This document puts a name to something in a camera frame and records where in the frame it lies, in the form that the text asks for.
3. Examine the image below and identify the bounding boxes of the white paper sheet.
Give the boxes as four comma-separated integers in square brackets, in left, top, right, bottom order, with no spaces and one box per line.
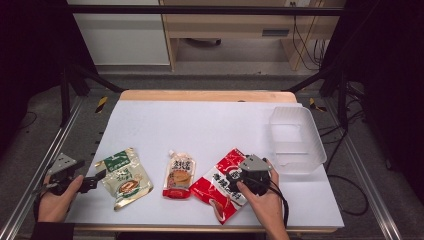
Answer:
[64,100,345,230]

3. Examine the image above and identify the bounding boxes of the red and white seasoning pouch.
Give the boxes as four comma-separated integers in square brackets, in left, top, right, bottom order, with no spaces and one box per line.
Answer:
[188,147,250,226]

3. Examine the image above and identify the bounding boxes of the black curtain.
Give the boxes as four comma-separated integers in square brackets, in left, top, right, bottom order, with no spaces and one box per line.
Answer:
[321,0,424,201]
[0,0,98,158]

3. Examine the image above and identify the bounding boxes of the aluminium rail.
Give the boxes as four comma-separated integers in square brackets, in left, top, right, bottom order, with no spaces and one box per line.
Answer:
[0,95,85,240]
[323,97,404,240]

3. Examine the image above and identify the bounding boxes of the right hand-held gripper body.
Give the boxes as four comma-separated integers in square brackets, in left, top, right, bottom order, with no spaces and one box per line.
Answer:
[237,153,273,197]

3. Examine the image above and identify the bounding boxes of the black floor cable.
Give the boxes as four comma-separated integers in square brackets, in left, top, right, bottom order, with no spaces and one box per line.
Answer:
[319,81,371,217]

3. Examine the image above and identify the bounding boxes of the wooden table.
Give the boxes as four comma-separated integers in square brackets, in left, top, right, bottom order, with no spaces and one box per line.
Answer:
[73,89,338,234]

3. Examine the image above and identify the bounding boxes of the white cabinet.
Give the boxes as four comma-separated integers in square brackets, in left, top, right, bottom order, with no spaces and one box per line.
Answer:
[66,0,171,67]

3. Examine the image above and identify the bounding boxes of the black frame strut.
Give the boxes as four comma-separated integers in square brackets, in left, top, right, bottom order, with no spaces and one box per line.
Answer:
[59,62,126,128]
[282,62,350,132]

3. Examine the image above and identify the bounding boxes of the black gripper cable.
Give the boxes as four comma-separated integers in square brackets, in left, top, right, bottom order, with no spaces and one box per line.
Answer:
[268,178,291,230]

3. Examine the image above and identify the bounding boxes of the black horizontal frame bar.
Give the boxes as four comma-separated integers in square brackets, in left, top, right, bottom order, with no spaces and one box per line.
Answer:
[66,4,346,17]

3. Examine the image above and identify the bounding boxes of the light wooden desk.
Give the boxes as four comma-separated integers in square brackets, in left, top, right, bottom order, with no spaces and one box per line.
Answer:
[158,0,346,72]

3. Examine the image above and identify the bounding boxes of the hanging black cables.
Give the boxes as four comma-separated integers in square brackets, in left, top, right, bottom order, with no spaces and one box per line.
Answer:
[290,1,330,72]

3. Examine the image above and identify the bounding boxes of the small spout sauce pouch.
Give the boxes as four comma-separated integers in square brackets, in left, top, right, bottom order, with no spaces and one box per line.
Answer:
[161,149,197,200]

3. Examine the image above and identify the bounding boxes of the translucent plastic container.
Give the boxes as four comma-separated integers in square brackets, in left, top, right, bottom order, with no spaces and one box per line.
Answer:
[268,105,328,176]

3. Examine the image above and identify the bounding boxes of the yellow and black tape strip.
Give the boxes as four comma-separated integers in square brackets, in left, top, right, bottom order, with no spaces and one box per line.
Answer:
[307,97,328,113]
[94,95,110,115]

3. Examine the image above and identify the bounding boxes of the person's right hand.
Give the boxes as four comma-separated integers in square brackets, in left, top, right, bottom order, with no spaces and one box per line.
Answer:
[236,159,290,234]

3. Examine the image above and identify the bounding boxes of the person's left hand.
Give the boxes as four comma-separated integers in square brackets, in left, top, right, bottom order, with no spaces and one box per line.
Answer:
[36,174,85,224]

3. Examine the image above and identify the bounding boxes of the green and gold food pouch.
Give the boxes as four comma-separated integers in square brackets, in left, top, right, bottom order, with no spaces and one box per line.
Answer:
[94,147,155,212]

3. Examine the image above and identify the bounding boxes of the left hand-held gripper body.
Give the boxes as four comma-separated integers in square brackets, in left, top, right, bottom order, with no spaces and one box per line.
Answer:
[33,152,92,197]

